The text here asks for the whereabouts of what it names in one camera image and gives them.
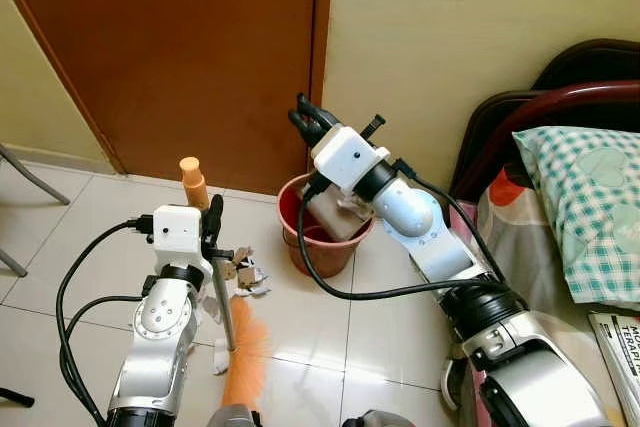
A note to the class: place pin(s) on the patterned grey bed sheet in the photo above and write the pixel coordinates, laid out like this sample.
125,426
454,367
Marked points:
520,247

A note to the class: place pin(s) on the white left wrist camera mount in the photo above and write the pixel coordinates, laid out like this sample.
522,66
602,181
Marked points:
178,232

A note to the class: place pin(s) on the orange bristle broom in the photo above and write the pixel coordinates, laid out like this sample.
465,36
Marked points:
228,317

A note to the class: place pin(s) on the brown cardboard scrap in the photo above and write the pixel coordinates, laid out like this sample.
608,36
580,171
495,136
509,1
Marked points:
245,253
228,269
245,281

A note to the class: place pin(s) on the white and pink book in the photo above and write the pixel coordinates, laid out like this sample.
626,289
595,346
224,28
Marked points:
615,357

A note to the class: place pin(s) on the green checked pillow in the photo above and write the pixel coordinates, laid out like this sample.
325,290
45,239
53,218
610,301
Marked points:
580,207

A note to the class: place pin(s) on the black furniture foot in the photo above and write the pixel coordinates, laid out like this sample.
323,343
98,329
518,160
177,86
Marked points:
15,397

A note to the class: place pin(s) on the red plastic bucket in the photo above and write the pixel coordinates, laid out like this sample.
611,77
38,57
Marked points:
320,252

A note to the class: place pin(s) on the brown wooden door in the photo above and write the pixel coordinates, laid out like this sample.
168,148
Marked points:
150,47

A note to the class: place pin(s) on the grey robot right leg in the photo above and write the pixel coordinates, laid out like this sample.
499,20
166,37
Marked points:
370,419

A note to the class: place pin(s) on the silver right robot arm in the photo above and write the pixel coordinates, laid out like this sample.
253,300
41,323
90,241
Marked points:
520,367

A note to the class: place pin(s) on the brown cardboard box piece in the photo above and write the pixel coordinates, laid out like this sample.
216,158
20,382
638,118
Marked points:
335,219

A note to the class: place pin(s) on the white paper scrap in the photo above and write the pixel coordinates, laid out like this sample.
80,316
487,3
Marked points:
260,275

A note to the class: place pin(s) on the dark wooden bed headboard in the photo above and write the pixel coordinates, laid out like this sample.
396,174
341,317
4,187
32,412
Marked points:
580,97

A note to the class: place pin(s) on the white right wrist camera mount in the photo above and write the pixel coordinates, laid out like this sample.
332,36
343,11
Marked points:
345,157

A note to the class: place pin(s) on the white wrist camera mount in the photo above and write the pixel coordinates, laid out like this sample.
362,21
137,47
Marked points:
178,232
345,157

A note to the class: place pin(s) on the grey metal chair leg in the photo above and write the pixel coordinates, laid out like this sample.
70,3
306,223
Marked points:
30,179
10,262

